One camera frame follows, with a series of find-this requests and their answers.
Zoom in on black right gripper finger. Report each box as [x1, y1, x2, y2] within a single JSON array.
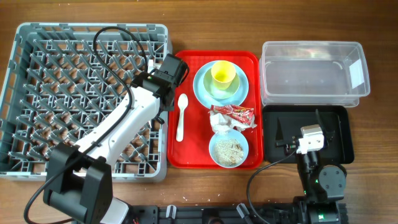
[[315, 109, 335, 140], [275, 119, 284, 146]]

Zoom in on white plastic spoon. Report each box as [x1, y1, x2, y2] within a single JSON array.
[[176, 93, 188, 142]]

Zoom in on red snack wrapper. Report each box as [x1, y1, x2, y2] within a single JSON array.
[[211, 105, 256, 128]]

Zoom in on light blue small bowl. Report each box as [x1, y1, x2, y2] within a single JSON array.
[[209, 129, 249, 169]]

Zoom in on yellow plastic cup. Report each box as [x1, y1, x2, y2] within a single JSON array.
[[211, 60, 236, 90]]

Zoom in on rice food waste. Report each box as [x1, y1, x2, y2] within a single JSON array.
[[213, 139, 244, 166]]

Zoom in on white tissue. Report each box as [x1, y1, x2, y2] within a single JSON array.
[[209, 111, 257, 134]]

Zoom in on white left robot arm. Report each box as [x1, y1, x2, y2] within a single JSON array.
[[43, 54, 189, 223]]

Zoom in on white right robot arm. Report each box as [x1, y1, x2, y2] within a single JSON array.
[[275, 110, 348, 223]]

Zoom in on grey plastic dishwasher rack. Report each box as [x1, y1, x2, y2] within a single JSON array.
[[1, 22, 172, 181]]

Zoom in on black plastic tray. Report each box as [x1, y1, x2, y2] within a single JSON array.
[[262, 105, 354, 164]]

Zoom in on light blue plate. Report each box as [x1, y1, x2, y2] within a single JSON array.
[[193, 60, 249, 108]]

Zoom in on light green bowl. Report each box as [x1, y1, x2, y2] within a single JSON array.
[[203, 69, 240, 100]]

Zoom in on red plastic tray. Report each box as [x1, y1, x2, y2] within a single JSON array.
[[167, 50, 264, 169]]

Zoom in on clear plastic bin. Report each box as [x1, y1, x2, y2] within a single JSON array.
[[259, 40, 371, 107]]

